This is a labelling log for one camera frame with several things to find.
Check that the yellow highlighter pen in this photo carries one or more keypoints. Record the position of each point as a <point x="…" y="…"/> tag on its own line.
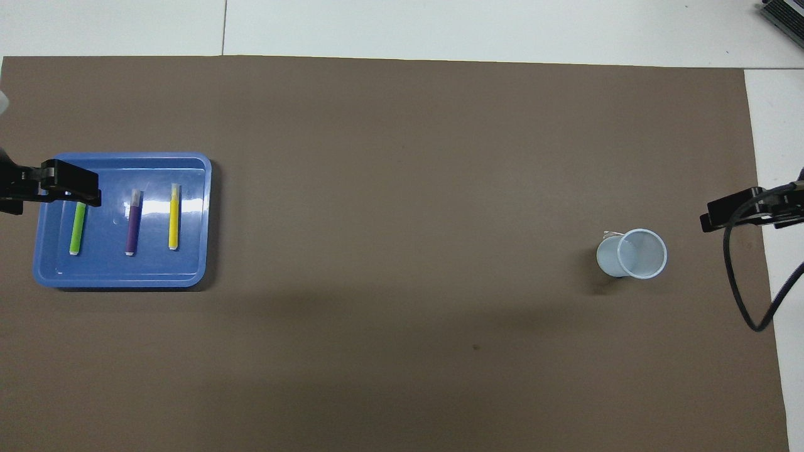
<point x="174" y="220"/>

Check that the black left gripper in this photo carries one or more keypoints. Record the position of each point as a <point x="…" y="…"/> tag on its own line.
<point x="16" y="187"/>

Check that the green highlighter pen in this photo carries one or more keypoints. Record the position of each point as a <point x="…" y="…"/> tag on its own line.
<point x="77" y="229"/>

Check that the dark striped device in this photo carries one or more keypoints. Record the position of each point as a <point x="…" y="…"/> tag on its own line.
<point x="788" y="19"/>

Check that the purple highlighter pen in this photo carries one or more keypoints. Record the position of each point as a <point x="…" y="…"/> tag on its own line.
<point x="132" y="232"/>

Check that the brown table mat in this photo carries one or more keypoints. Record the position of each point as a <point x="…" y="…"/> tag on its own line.
<point x="402" y="188"/>

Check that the translucent pen cup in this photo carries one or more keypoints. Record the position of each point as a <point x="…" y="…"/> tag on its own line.
<point x="641" y="254"/>

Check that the blue plastic tray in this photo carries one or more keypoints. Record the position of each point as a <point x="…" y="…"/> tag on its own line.
<point x="188" y="263"/>

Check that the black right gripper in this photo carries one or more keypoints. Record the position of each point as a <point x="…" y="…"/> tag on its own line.
<point x="785" y="204"/>

